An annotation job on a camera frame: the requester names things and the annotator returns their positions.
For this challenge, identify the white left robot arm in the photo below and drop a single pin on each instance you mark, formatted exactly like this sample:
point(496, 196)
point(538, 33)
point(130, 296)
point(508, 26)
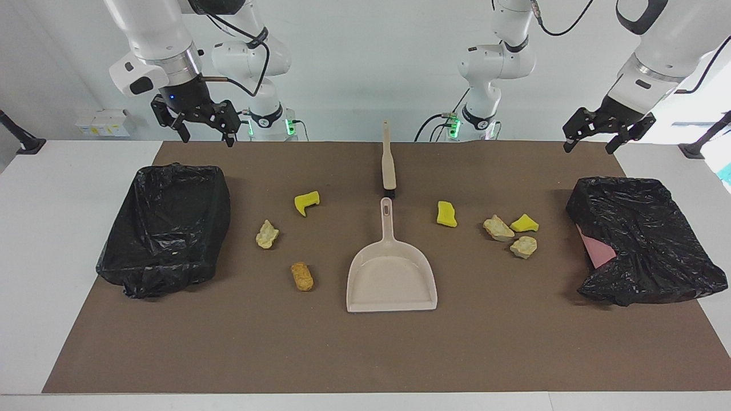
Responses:
point(674, 45)

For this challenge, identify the beige foam chunk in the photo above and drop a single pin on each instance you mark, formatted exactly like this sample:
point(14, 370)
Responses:
point(497, 228)
point(523, 247)
point(266, 235)

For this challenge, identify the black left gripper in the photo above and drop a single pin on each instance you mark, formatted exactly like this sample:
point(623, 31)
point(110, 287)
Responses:
point(619, 117)

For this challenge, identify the pink bin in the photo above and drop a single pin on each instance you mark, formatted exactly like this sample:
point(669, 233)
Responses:
point(597, 251)

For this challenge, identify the yellow rectangular sponge piece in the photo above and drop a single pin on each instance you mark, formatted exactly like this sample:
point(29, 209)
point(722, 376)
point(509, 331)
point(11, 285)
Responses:
point(446, 214)

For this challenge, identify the green lit base connector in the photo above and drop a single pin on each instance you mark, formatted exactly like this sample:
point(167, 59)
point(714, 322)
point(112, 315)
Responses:
point(454, 125)
point(290, 124)

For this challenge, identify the white wall socket boxes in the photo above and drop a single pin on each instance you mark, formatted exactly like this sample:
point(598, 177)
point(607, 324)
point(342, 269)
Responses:
point(103, 123)

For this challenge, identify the yellow L-shaped sponge piece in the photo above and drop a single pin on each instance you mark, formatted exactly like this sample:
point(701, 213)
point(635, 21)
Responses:
point(302, 201)

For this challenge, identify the teal object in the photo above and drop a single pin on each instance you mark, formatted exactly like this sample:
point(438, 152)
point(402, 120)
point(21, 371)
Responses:
point(726, 174)

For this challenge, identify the beige plastic dustpan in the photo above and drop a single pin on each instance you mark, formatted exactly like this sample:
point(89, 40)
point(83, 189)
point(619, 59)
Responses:
point(391, 279)

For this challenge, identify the black camera stand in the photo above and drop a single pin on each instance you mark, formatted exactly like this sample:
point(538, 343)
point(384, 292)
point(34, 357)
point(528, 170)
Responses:
point(25, 142)
point(697, 148)

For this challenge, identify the black trash bag bin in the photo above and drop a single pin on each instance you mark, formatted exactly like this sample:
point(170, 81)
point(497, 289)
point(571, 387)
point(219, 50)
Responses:
point(657, 240)
point(165, 228)

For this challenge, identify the brown cork-like chunk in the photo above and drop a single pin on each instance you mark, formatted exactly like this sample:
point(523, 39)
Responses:
point(302, 276)

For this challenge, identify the beige hand brush black bristles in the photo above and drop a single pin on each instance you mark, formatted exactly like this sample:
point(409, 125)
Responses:
point(388, 165)

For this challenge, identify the brown table mat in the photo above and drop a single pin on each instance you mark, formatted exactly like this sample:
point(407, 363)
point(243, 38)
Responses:
point(365, 354)

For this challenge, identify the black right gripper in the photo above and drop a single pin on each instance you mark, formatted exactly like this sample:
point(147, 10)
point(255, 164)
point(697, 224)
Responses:
point(191, 100)

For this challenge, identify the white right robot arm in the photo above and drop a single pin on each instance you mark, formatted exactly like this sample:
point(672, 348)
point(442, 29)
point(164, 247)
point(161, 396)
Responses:
point(154, 34)

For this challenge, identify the yellow wedge sponge piece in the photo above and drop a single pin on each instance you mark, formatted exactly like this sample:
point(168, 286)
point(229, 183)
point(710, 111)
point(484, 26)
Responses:
point(525, 224)

